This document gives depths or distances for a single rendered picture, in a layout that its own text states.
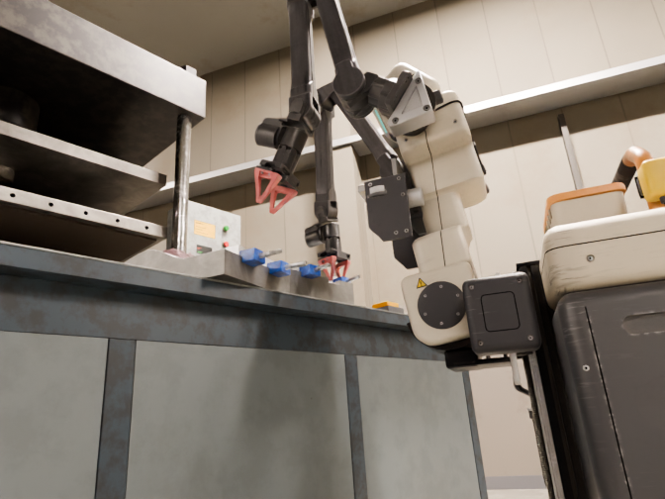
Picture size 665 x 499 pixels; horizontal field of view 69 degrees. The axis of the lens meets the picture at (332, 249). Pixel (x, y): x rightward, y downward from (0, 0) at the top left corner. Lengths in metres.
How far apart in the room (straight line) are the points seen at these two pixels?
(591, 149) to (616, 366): 3.34
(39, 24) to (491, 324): 1.81
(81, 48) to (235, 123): 3.16
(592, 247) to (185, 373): 0.79
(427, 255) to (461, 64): 3.62
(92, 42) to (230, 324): 1.41
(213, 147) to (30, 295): 4.34
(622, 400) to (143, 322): 0.83
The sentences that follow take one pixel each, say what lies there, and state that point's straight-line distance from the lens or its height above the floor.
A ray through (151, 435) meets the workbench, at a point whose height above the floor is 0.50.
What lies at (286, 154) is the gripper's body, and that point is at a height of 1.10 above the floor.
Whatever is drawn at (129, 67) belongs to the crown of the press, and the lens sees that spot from 2.22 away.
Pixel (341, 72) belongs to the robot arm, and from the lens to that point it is 1.19.
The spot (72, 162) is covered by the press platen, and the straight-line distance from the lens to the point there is 2.12.
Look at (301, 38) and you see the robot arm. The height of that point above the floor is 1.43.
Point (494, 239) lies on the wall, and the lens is 3.86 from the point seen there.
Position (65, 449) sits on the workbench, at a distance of 0.94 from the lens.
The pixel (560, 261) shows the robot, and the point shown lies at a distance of 0.92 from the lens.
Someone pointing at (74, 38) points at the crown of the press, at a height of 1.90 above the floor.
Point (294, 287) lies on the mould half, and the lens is 1.28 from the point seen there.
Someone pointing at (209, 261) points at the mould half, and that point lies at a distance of 1.04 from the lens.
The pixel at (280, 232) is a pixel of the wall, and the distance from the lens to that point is 4.38.
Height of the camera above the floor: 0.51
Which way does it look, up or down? 19 degrees up
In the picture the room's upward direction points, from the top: 4 degrees counter-clockwise
